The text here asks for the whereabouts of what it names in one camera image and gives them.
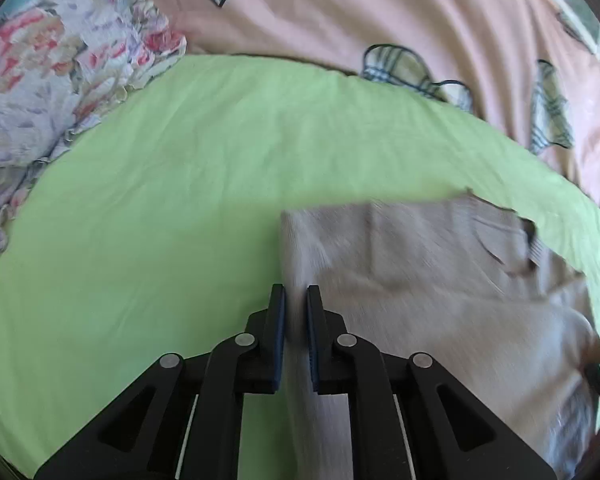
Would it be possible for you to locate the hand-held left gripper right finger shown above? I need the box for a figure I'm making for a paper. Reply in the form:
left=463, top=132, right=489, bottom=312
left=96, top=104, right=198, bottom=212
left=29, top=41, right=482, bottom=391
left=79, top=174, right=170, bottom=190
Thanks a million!
left=306, top=285, right=557, bottom=480

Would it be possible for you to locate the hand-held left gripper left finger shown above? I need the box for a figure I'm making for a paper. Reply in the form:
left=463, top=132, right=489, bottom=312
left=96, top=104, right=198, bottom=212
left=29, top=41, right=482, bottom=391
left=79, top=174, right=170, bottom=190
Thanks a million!
left=34, top=284, right=287, bottom=480

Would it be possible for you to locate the floral ruffled pillow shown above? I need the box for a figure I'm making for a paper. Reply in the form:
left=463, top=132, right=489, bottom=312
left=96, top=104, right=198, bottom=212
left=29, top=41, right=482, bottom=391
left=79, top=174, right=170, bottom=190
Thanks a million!
left=0, top=0, right=188, bottom=283

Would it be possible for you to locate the green bed sheet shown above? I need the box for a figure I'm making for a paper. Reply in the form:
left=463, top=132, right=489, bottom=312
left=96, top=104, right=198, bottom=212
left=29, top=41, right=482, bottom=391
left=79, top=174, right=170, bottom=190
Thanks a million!
left=0, top=54, right=600, bottom=479

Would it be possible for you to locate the grey knit sweater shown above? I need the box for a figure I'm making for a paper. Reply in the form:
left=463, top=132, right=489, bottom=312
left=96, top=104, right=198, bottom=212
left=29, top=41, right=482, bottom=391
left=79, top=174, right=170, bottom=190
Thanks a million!
left=279, top=191, right=600, bottom=480

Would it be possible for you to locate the pink quilt with plaid hearts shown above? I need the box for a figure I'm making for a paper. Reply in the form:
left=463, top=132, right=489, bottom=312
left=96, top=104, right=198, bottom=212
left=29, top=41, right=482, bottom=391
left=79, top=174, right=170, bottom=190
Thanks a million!
left=142, top=0, right=600, bottom=213

